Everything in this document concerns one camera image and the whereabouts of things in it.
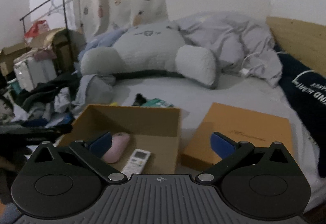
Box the green card package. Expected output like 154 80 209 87
142 98 174 108

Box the white storage box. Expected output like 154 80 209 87
13 57 57 92

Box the wooden headboard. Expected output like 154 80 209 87
266 16 326 76

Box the pink computer mouse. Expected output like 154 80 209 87
101 132 130 164

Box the white charging cable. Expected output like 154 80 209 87
239 52 267 78

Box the grey crumpled blanket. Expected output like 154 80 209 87
175 11 282 87

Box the black clothes rack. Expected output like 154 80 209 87
19 0 84 57

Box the black printed garment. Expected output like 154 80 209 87
274 45 325 178

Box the red plastic bag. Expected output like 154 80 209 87
24 20 49 38

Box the open brown cardboard box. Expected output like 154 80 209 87
58 105 181 174

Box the white remote control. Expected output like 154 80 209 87
122 149 151 178

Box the grey clothing pile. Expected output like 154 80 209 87
1 74 116 142

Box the large grey plush pillow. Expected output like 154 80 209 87
80 21 218 89

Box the small black tube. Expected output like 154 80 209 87
132 93 147 107

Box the orange box lid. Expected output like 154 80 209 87
181 103 294 172

